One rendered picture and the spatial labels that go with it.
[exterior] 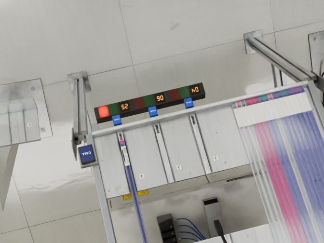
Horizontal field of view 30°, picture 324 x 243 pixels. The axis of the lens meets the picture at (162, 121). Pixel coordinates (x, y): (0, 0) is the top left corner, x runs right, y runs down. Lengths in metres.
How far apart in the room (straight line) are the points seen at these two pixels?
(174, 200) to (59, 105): 0.74
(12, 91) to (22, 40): 0.21
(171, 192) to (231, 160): 0.35
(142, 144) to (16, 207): 1.05
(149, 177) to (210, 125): 0.24
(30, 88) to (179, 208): 0.84
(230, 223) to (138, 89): 0.73
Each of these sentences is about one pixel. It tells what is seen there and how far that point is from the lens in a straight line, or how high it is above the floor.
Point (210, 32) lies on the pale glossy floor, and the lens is 2.50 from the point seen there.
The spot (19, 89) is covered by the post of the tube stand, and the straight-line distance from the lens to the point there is 2.49.
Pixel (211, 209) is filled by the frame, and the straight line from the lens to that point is 2.00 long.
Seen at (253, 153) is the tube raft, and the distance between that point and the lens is 1.76.
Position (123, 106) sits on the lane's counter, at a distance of 1.83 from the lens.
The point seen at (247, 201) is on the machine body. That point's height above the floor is 0.62.
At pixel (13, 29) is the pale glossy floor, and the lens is 2.45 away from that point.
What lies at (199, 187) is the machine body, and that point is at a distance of 2.03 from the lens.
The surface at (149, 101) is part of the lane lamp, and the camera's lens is 1.83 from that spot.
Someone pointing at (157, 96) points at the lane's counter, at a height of 0.65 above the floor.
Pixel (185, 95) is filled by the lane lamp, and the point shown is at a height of 0.67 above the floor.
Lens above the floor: 2.40
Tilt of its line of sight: 69 degrees down
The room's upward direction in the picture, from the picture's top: 157 degrees clockwise
